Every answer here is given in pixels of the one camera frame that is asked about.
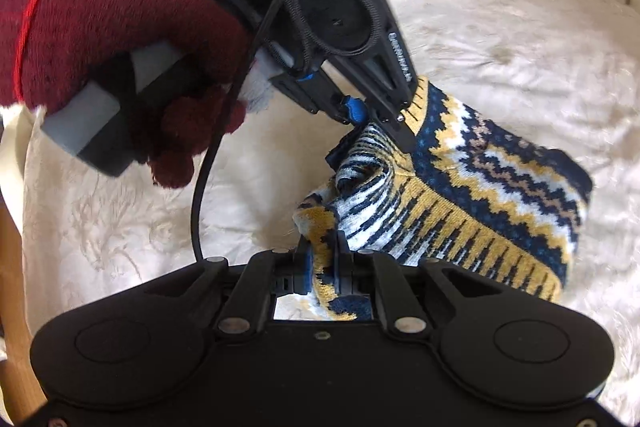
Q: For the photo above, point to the patterned knit sweater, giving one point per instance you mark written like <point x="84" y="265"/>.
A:
<point x="475" y="187"/>

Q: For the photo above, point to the person's left hand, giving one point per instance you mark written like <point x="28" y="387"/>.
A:
<point x="125" y="12"/>

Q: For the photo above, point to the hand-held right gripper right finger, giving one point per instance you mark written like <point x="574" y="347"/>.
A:
<point x="341" y="264"/>

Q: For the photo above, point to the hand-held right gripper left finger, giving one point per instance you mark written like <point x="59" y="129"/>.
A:
<point x="303" y="269"/>

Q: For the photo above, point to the cream embroidered bed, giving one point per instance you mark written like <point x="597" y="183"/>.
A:
<point x="500" y="32"/>

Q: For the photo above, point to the person's left forearm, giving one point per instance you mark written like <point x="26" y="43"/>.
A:
<point x="12" y="32"/>

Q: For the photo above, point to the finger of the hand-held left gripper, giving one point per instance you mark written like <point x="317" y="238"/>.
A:
<point x="356" y="109"/>
<point x="400" y="127"/>

